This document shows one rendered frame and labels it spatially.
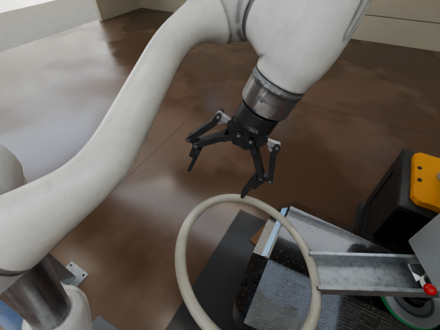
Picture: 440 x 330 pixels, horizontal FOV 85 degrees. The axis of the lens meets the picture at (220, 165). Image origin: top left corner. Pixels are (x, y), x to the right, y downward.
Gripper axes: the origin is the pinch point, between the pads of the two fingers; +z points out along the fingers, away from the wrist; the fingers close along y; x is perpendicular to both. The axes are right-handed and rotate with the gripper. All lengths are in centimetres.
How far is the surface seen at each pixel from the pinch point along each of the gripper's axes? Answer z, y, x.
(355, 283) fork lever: 22, 58, 8
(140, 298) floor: 161, 0, 17
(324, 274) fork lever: 26, 49, 8
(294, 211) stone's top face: 48, 51, 52
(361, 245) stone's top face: 37, 81, 41
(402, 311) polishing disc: 31, 88, 12
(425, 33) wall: -47, 278, 602
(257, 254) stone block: 61, 40, 27
